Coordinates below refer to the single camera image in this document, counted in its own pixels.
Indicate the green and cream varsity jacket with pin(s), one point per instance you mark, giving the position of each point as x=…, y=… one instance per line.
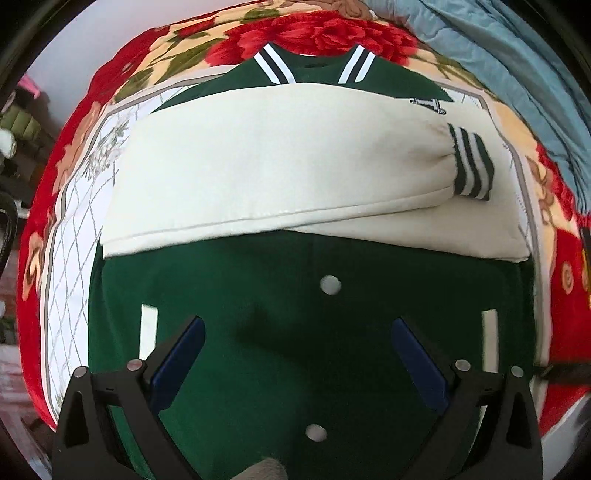
x=295, y=184

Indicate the grey-blue quilt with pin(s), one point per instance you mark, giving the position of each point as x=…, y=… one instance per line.
x=517, y=60

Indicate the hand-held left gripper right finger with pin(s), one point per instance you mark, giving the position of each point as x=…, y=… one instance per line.
x=418, y=357

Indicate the red floral blanket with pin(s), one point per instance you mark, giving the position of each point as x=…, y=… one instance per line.
x=78, y=152

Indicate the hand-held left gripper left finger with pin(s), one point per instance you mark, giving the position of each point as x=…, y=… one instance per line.
x=178, y=360

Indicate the dark clutter by wall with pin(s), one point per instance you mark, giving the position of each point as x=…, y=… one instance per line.
x=14, y=134

